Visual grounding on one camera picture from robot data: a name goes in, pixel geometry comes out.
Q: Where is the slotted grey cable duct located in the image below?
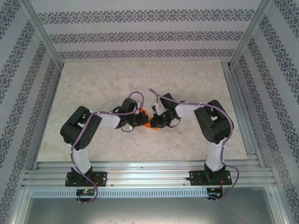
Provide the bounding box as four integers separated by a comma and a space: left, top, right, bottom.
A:
31, 188, 209, 198

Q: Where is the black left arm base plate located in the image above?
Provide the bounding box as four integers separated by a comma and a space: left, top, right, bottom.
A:
64, 171, 108, 187

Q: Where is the aluminium mounting rail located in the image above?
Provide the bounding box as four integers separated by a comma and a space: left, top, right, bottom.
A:
22, 160, 274, 188

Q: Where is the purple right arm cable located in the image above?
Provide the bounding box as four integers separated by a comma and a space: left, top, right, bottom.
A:
149, 88, 240, 203

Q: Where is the orange paper sheet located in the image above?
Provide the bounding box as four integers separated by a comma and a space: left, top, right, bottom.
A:
139, 108, 159, 131

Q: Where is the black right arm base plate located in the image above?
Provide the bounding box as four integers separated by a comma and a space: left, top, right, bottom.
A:
189, 170, 234, 187

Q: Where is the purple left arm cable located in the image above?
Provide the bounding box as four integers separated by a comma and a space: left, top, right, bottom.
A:
71, 91, 145, 205

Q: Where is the grey metal panel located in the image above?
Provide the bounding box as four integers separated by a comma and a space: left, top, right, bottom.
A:
22, 197, 285, 224

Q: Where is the aluminium frame post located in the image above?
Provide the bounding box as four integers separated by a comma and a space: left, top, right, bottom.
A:
7, 186, 32, 224
266, 186, 292, 224
228, 0, 274, 70
19, 0, 65, 70

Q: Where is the aluminium side rail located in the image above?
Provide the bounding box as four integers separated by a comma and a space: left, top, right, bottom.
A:
221, 62, 266, 168

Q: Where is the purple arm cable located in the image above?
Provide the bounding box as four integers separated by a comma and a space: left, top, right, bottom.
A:
71, 91, 145, 205
149, 88, 240, 203

